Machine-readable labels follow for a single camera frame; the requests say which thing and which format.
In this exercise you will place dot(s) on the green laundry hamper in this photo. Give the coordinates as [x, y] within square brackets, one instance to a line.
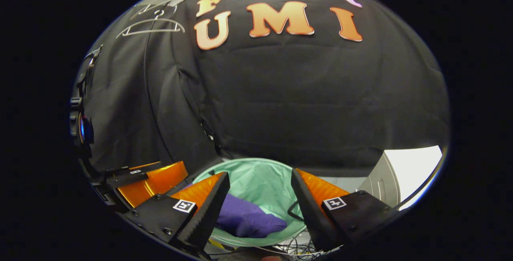
[260, 181]

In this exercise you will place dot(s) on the purple knit jacket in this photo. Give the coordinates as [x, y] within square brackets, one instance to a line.
[248, 219]

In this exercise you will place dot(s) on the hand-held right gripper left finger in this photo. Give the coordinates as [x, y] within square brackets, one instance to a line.
[208, 213]

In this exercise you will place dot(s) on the black backdrop cloth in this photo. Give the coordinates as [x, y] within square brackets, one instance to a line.
[300, 92]

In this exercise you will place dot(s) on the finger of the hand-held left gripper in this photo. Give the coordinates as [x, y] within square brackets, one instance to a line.
[160, 181]

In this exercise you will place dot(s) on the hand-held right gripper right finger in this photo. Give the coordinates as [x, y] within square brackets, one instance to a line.
[306, 209]

